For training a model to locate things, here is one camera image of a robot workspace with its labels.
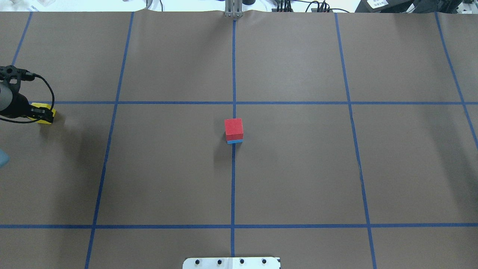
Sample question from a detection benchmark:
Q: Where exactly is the blue foam block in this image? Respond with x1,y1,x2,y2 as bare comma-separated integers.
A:
227,139,243,144

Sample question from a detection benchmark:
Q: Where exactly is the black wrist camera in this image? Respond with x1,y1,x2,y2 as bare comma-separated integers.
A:
0,65,35,92

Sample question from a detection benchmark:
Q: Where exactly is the red foam block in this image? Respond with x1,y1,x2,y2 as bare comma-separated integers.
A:
224,118,244,141

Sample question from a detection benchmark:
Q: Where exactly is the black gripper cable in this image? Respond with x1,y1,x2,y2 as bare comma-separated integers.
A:
0,73,56,124

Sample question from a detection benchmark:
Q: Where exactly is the white pedestal base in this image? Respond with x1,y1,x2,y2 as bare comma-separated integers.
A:
182,257,281,269

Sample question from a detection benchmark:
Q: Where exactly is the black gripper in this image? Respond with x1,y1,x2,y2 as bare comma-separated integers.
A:
0,90,55,122

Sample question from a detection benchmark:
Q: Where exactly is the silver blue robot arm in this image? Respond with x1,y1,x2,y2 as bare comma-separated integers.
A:
1,80,56,124

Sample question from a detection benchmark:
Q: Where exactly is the aluminium frame post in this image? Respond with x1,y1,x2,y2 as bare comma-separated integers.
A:
224,0,243,20

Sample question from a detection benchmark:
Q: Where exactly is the yellow foam block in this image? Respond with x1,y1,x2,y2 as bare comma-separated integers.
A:
29,103,56,124

